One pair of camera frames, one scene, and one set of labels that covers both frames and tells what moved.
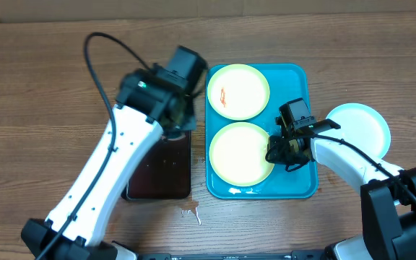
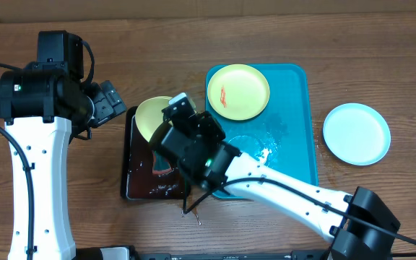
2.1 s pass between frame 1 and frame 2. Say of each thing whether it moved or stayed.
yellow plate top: stayed
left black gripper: moved
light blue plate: stayed
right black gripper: moved
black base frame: stayed
